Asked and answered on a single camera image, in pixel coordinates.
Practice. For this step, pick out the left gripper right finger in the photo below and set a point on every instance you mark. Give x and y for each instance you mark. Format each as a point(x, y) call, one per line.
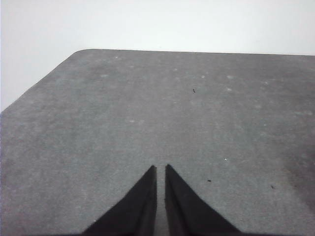
point(187, 211)

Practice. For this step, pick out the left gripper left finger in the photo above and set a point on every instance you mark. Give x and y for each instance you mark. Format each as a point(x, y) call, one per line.
point(137, 211)

